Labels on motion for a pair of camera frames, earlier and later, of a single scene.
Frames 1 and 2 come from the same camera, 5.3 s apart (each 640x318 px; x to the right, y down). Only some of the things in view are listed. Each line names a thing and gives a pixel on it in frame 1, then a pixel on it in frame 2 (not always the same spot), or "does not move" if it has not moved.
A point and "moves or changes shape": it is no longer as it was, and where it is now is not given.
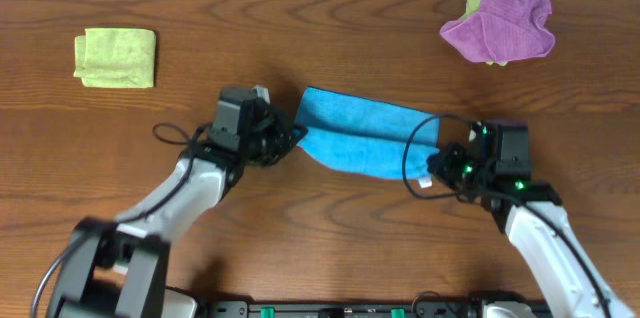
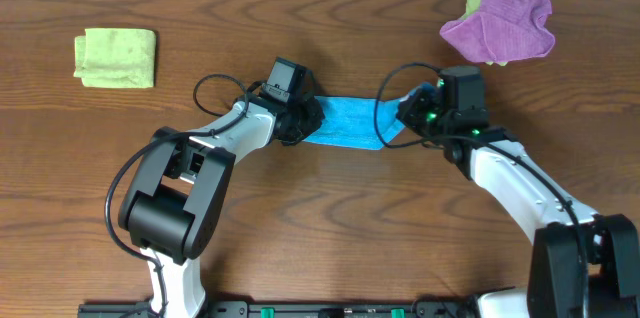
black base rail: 357,308 does not move
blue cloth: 367,137 moves or changes shape
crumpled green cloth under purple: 473,5 does not move
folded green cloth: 116,57 does not move
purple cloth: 510,24 does not move
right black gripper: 440,164 -> 408,109
